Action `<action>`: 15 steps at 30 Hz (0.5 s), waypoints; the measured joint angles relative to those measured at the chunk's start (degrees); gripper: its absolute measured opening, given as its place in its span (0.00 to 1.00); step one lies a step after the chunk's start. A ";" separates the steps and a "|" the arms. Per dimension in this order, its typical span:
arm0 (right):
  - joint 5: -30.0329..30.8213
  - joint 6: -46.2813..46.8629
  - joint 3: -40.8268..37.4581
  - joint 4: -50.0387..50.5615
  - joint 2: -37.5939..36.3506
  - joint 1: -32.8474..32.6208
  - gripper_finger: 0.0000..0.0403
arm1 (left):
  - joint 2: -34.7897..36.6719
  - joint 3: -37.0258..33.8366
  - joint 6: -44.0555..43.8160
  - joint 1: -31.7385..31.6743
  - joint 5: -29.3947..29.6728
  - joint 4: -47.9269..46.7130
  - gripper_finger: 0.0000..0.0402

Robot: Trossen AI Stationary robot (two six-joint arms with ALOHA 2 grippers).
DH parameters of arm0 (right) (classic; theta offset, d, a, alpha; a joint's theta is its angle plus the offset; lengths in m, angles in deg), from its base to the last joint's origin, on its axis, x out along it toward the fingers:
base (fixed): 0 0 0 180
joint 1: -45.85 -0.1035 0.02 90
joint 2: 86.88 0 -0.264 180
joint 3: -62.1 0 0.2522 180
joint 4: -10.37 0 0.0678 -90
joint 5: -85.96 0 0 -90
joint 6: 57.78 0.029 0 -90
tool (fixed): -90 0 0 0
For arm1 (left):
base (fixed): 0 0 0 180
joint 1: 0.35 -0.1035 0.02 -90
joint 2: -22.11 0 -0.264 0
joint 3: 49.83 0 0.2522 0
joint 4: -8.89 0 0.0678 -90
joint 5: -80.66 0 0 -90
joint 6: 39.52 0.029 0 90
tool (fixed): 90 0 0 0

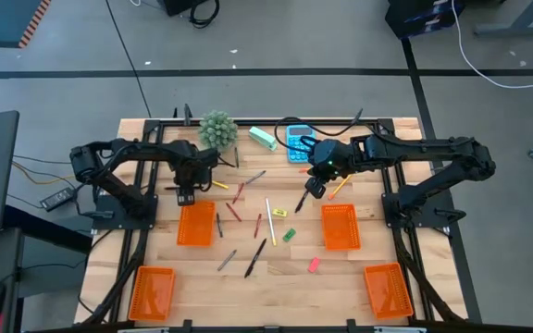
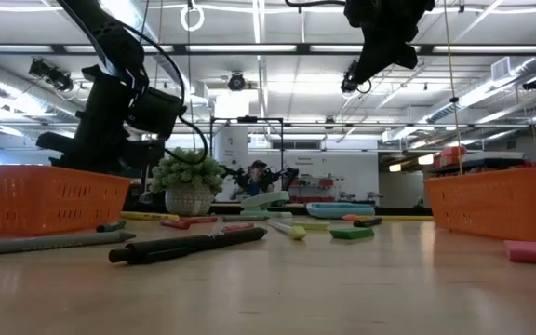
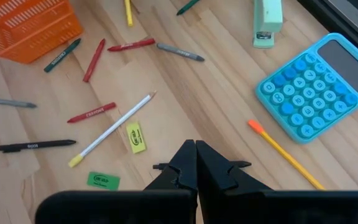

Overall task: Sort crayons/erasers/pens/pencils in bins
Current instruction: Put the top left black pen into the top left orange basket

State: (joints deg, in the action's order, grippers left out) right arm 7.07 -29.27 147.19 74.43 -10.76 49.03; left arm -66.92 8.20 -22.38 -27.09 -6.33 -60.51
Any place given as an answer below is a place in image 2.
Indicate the yellow highlighter marker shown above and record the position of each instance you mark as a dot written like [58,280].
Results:
[149,216]

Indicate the grey crayon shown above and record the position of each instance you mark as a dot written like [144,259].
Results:
[54,242]

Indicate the black pen with clip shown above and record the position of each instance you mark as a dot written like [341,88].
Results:
[189,243]

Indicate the dark green crayon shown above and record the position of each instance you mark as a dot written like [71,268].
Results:
[110,226]
[367,222]

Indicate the green eraser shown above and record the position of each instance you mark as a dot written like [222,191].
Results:
[352,233]

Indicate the white pencil with yellow cap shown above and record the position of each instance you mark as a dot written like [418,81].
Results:
[291,230]

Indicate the pink eraser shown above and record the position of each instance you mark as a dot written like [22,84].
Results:
[531,252]

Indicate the workbench with red bins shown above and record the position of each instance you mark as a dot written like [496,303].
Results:
[326,182]

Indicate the black ceiling-mounted device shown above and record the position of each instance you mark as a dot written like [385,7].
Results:
[51,74]

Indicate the black overhead light bar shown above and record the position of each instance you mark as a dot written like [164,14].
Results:
[303,48]

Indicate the green succulent in white pot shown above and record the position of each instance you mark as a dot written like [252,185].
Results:
[187,177]

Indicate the orange perforated plastic bin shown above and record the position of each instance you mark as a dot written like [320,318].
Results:
[40,200]
[505,205]

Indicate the white air vent box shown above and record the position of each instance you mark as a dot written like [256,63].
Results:
[501,69]

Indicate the white pillar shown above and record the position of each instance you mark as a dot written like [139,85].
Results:
[231,149]

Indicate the round black ceiling device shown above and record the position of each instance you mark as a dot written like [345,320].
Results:
[236,82]

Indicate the shelf with orange boxes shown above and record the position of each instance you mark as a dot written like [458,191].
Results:
[451,156]

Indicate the small black ceiling lamp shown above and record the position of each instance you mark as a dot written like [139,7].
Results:
[533,84]

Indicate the person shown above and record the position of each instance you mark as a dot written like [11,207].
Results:
[255,185]

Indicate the black background robot arms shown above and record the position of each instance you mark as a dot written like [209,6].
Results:
[286,176]

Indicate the mint green stapler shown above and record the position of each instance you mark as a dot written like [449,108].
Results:
[263,202]

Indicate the blue calculator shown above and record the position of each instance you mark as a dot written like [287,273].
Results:
[340,210]

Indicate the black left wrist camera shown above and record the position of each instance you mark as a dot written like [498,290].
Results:
[156,111]

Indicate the black metal background frame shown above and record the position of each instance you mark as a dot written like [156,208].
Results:
[247,119]

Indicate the black table frame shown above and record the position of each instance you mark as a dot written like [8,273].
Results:
[403,210]

